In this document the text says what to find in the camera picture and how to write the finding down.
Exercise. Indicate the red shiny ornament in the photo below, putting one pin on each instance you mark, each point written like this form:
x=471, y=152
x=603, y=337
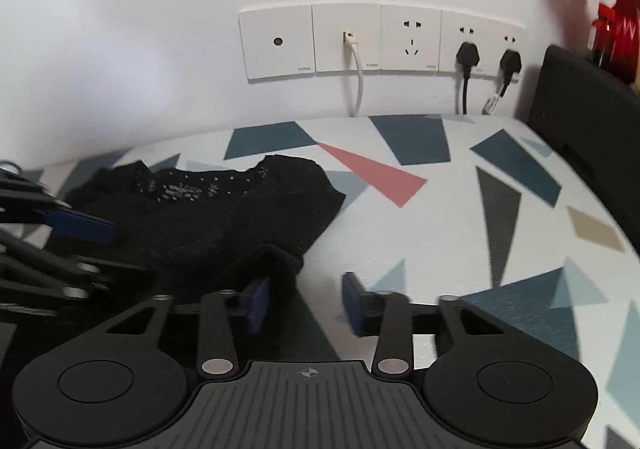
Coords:
x=622, y=34

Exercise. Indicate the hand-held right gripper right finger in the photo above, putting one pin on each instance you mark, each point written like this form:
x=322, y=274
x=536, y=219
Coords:
x=354, y=306

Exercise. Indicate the black power plug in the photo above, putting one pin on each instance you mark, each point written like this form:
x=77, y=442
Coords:
x=511, y=61
x=467, y=56

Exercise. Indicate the black sequin knit sweater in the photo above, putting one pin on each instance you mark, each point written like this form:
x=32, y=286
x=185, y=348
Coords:
x=225, y=224

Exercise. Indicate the white coaxial wall socket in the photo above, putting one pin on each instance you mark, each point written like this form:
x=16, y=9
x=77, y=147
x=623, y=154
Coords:
x=277, y=41

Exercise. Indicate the geometric print cloth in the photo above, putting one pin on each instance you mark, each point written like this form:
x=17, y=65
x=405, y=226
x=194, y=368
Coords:
x=450, y=229

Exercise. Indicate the white network wall socket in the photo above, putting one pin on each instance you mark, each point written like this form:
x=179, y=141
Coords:
x=330, y=54

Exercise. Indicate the black panel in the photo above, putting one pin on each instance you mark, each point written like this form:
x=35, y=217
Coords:
x=585, y=104

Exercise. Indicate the white power wall socket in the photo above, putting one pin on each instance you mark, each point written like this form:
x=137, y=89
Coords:
x=411, y=39
x=467, y=26
x=510, y=36

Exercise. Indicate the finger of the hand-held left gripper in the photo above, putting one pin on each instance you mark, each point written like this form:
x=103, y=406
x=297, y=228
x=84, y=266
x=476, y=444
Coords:
x=85, y=227
x=50, y=263

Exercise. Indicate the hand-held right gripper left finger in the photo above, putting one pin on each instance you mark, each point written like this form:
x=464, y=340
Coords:
x=256, y=306

